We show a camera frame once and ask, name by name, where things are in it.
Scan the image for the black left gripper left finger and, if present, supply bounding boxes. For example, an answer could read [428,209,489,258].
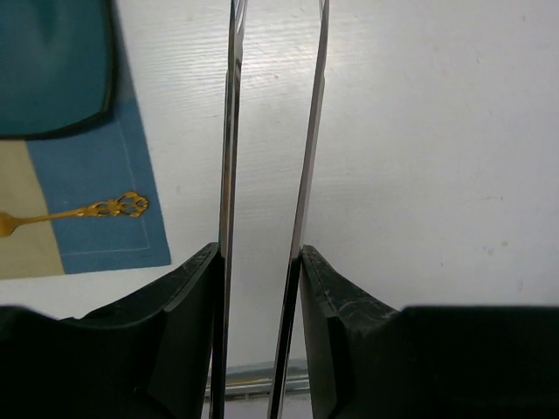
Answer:
[1,243,218,418]

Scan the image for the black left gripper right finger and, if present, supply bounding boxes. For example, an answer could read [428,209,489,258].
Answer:
[300,245,558,418]

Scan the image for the stainless steel serving tongs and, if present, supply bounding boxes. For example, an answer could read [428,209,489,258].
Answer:
[210,1,329,418]

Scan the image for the aluminium table edge rail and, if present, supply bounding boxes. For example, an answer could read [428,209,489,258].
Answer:
[225,359,310,398]

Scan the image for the blue and beige placemat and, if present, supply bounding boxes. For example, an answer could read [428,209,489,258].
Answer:
[1,99,170,279]

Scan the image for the gold fork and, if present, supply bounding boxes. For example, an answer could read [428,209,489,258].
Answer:
[1,191,149,237]

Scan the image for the teal square plate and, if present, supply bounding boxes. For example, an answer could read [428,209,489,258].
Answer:
[1,1,118,140]

